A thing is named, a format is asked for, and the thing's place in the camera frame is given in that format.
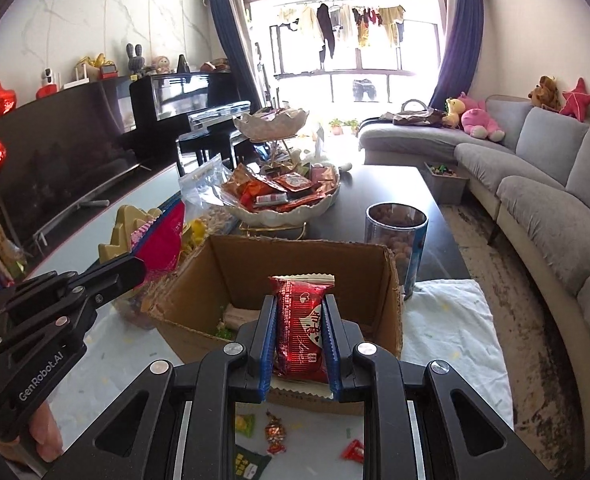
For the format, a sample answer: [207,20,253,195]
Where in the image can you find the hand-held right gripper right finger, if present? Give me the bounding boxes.
[324,294,558,480]

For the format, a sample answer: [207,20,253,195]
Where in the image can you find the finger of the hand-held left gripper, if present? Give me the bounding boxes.
[0,255,147,353]
[0,194,186,313]

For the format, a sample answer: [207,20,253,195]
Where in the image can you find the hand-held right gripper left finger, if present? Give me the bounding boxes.
[42,295,279,480]

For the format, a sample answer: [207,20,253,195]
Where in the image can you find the pink-red snack packet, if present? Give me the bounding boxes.
[132,200,187,281]

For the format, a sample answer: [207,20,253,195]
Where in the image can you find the red patterned snack packet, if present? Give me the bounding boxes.
[267,272,337,396]

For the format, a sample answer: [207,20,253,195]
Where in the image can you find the beige snack packet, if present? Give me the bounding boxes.
[224,305,261,328]

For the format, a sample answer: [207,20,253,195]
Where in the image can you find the brown cardboard box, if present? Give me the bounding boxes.
[142,234,406,418]

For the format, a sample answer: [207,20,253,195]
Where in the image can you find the person's left hand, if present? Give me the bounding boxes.
[27,400,68,463]

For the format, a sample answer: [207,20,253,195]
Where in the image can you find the candy container with gold lid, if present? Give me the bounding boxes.
[97,204,208,331]

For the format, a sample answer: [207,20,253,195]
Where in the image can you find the clear zip bag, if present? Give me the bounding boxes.
[177,154,236,211]

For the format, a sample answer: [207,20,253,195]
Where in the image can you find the red foil candy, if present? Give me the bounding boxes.
[264,411,288,456]

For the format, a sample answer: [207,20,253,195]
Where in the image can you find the small red snack packet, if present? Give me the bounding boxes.
[340,439,366,462]

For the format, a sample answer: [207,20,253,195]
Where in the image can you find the flat screen television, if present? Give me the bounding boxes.
[0,77,151,246]

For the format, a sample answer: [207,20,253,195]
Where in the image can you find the light blue tablecloth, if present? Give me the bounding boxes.
[50,279,515,480]

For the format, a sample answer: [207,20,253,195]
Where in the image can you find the clear jar of nuts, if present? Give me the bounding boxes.
[365,201,428,301]

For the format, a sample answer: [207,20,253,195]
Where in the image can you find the dark green snack packet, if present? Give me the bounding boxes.
[234,447,273,480]

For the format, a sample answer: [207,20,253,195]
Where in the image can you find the black upright piano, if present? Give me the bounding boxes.
[130,72,253,176]

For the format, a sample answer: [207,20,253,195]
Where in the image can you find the pile of red snack sachets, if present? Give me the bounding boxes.
[222,162,338,213]

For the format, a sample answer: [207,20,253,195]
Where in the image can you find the white tiered snack stand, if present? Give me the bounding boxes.
[220,107,343,241]

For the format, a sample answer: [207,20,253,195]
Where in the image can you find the grey rabbit figure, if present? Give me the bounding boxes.
[126,42,146,80]

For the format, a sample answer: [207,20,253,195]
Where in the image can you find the patterned rug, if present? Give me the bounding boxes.
[445,205,590,480]

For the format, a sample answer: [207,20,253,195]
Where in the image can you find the grey storage bin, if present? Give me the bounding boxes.
[423,161,471,206]

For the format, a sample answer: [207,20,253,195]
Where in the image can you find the blue curtain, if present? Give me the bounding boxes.
[207,0,263,111]
[427,0,486,111]

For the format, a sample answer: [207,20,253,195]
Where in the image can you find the small potted plants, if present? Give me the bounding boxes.
[327,117,361,136]

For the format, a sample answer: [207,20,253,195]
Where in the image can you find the brown bag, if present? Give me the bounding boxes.
[379,99,446,127]

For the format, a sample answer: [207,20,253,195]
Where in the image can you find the grey sectional sofa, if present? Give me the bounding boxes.
[357,95,590,461]

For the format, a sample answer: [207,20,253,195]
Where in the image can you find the hanging denim shorts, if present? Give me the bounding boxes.
[351,79,378,103]

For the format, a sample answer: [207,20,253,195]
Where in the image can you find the yellow plush toy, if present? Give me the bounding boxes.
[442,97,466,128]

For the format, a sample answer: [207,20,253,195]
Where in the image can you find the pink plush toy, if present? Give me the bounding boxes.
[460,92,506,143]

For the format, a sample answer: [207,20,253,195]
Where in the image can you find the row of hanging clothes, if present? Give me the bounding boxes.
[275,2,407,68]

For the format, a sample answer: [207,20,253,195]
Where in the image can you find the brown plush toy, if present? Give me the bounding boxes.
[528,76,561,111]

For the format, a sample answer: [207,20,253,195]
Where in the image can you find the pink star pillow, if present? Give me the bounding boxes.
[559,77,590,123]

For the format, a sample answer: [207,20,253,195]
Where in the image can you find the gold ornament with white frame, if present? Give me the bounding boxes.
[65,54,106,88]

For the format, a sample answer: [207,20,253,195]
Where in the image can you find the white camera on red base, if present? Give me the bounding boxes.
[36,66,62,100]

